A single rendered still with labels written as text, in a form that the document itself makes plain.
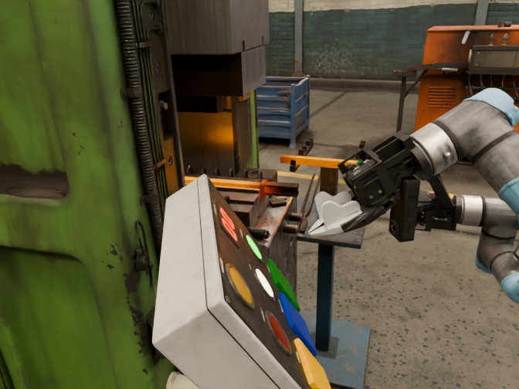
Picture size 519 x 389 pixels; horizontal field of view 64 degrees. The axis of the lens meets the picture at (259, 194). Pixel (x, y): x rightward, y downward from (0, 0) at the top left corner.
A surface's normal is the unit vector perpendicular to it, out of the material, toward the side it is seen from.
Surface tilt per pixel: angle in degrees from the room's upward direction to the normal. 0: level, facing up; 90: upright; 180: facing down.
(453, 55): 90
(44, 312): 90
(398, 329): 0
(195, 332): 90
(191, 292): 30
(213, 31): 90
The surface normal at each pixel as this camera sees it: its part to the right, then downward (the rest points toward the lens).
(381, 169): 0.17, 0.39
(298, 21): -0.43, 0.37
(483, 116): -0.19, -0.26
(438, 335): -0.04, -0.91
